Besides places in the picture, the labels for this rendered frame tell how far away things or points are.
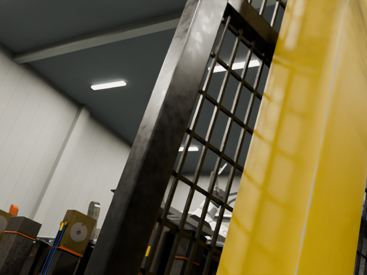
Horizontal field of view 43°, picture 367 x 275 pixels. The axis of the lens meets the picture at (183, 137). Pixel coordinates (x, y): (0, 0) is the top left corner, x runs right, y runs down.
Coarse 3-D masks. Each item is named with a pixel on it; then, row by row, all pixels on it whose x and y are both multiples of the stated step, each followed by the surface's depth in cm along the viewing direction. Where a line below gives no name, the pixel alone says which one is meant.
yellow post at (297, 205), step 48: (288, 0) 64; (336, 0) 56; (288, 48) 58; (336, 48) 52; (288, 96) 54; (336, 96) 50; (288, 144) 50; (336, 144) 49; (240, 192) 52; (288, 192) 47; (336, 192) 48; (240, 240) 48; (288, 240) 44; (336, 240) 47
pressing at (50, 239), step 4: (40, 236) 181; (44, 236) 179; (36, 240) 198; (40, 240) 194; (44, 240) 191; (48, 240) 187; (52, 240) 184; (96, 240) 151; (88, 244) 168; (92, 244) 165; (216, 244) 109; (220, 244) 108; (204, 248) 119; (216, 248) 115; (220, 248) 114; (204, 252) 123; (216, 256) 123; (220, 256) 122; (216, 260) 128
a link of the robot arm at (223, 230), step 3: (210, 222) 225; (213, 222) 225; (213, 225) 223; (222, 225) 224; (213, 228) 221; (222, 228) 221; (225, 228) 221; (219, 231) 219; (222, 231) 219; (225, 231) 219; (222, 234) 218; (225, 234) 218; (222, 243) 216
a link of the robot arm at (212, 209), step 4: (204, 200) 235; (212, 204) 232; (200, 208) 232; (208, 208) 231; (212, 208) 231; (216, 208) 232; (208, 212) 230; (212, 212) 231; (216, 212) 233; (212, 216) 232
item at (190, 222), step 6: (114, 192) 97; (162, 204) 93; (162, 210) 99; (174, 210) 95; (180, 216) 96; (168, 222) 106; (174, 222) 105; (186, 222) 102; (192, 222) 98; (198, 222) 99; (186, 228) 106; (192, 228) 105; (204, 228) 100; (204, 234) 106; (210, 234) 101; (210, 240) 110; (222, 240) 103
